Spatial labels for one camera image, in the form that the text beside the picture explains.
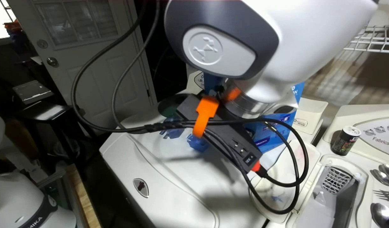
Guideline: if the orange camera mount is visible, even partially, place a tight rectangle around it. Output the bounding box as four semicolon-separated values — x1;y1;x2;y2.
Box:
191;87;241;140

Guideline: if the black side table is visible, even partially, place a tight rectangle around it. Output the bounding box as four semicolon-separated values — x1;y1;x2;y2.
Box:
15;103;103;170

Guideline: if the large metal spoon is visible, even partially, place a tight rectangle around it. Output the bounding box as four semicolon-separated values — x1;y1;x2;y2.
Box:
368;202;389;228

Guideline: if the white hinged dryer flap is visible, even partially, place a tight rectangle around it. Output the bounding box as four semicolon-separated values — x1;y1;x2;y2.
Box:
248;141;321;226

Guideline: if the metal fork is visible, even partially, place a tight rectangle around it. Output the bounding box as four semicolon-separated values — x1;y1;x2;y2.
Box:
372;189;389;203

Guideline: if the grey flat box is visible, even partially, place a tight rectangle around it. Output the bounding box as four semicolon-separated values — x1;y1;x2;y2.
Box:
11;79;54;107

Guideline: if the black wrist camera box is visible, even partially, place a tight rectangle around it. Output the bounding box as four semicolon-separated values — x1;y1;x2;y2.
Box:
174;95;263;171

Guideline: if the white washing machine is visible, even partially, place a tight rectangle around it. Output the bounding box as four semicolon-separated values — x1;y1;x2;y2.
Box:
97;69;330;228

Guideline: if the wooden platform board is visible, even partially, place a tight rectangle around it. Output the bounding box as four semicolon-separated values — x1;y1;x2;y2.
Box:
65;164;102;228

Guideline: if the blue cardboard detergent box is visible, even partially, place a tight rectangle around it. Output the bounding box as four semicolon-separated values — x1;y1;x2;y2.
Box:
201;74;306;156

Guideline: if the white wire shelf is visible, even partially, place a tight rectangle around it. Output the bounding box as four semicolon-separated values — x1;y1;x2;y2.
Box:
343;24;389;56

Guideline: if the grey lint screen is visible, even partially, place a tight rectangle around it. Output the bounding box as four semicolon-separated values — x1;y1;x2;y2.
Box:
293;155;368;228

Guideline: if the small dark can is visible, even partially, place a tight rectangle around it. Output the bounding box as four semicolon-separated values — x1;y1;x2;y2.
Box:
329;125;362;157

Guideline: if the white flat box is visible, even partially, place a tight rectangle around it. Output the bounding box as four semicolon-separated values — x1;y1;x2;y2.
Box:
292;98;330;145

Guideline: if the black camera cable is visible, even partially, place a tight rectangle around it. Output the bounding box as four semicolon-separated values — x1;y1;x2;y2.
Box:
69;0;310;214
110;0;300;188

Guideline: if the white dryer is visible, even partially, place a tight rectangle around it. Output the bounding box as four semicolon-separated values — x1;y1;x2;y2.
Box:
248;103;389;228

